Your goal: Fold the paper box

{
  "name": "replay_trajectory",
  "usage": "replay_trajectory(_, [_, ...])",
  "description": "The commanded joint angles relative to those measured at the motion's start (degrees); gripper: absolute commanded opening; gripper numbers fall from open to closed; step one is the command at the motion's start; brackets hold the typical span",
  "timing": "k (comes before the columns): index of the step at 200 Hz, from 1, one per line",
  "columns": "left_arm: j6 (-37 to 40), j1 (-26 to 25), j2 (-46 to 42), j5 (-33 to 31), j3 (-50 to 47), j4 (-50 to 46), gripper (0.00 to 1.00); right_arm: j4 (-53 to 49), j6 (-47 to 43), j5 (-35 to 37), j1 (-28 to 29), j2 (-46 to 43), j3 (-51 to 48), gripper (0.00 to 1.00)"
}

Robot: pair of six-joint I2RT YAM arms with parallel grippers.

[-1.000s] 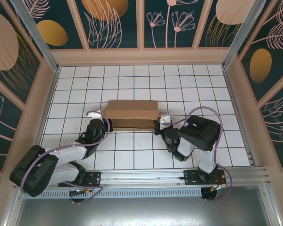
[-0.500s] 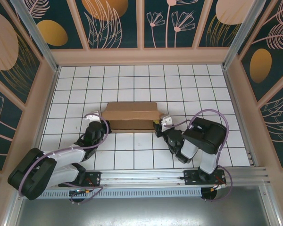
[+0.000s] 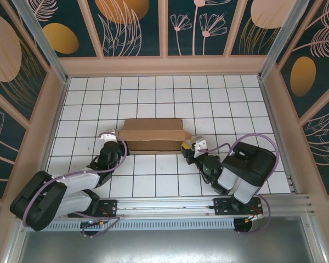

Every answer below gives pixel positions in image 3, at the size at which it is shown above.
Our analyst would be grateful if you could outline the brown cardboard paper box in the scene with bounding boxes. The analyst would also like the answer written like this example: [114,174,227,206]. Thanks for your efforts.
[118,117,193,153]

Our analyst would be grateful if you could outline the grey metal sheet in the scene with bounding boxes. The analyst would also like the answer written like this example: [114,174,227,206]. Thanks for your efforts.
[5,216,326,263]

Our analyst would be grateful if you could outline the dark panel pink flower outline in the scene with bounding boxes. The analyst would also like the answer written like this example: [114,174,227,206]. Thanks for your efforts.
[0,84,28,201]

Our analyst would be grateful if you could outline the dark panel pink leaf outlines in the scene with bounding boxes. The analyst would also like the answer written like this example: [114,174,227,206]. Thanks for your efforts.
[299,100,329,197]

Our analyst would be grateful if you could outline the dark panel orange circle leaves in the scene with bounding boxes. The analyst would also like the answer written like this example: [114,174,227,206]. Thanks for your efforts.
[87,0,163,58]

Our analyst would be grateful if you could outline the dark panel with orange oval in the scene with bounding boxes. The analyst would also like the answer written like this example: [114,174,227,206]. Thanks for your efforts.
[32,0,100,58]

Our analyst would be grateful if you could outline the dark panel pale circle leaves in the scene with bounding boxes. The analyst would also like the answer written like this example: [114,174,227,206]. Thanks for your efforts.
[229,0,292,57]

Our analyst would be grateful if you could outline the dark panel large pale circle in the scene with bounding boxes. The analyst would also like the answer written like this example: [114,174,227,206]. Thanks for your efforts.
[0,0,50,124]

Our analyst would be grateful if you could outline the dark panel orange oval fern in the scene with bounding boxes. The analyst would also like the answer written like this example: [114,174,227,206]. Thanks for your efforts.
[276,0,329,119]

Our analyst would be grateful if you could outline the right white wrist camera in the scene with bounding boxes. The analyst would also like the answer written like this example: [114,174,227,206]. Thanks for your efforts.
[193,136,209,153]

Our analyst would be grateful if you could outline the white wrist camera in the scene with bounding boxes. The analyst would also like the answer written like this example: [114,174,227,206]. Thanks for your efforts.
[99,128,119,142]
[193,136,209,153]

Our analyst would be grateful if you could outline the purple cable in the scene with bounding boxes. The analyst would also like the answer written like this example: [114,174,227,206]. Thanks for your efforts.
[23,132,128,239]
[207,133,280,236]

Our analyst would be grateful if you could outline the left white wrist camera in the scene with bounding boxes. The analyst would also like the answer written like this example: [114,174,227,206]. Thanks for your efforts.
[99,128,119,142]

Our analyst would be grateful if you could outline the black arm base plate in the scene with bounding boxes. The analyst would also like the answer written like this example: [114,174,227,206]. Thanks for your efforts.
[67,199,119,219]
[212,197,264,218]

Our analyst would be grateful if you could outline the aluminium front rail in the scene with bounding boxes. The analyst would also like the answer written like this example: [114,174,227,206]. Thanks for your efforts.
[15,193,316,220]

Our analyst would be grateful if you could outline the power wires with yellow connector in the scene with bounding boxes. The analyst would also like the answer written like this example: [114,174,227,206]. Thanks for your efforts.
[79,209,113,228]
[234,204,264,227]

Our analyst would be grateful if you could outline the aluminium side rail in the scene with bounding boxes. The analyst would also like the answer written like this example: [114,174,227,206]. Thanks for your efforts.
[30,77,70,198]
[257,77,302,196]

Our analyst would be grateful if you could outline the grey slotted cable duct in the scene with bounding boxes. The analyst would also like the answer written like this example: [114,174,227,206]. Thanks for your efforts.
[24,218,236,231]

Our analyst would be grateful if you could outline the aluminium corner post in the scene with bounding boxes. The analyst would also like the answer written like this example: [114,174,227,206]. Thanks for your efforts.
[258,0,303,82]
[11,0,70,84]

